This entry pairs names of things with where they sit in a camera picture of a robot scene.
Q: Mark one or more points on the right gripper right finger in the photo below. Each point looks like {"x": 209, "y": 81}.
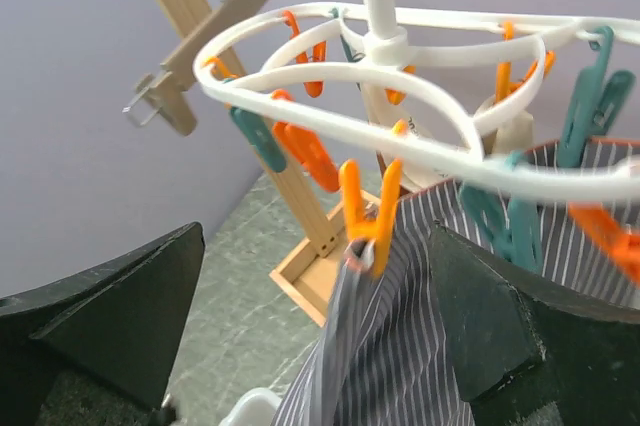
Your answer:
{"x": 527, "y": 351}

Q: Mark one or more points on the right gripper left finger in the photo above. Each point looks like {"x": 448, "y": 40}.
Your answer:
{"x": 98, "y": 347}

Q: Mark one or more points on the grey striped underwear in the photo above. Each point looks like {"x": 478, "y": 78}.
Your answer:
{"x": 382, "y": 357}

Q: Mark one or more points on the wooden clip hanger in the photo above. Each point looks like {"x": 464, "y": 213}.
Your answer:
{"x": 196, "y": 23}

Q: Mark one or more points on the white plastic laundry basket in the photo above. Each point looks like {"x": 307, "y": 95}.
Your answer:
{"x": 257, "y": 407}

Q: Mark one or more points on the wooden clothes rack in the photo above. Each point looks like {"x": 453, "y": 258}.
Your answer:
{"x": 307, "y": 274}

